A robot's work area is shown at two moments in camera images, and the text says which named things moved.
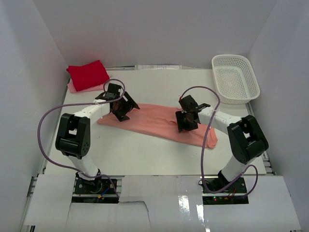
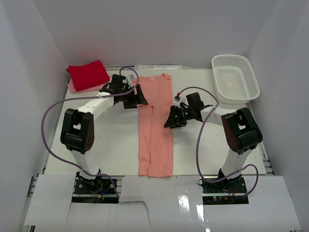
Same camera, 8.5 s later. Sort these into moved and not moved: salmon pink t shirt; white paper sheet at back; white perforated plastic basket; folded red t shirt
Moved: salmon pink t shirt
Not moved: white perforated plastic basket; folded red t shirt; white paper sheet at back
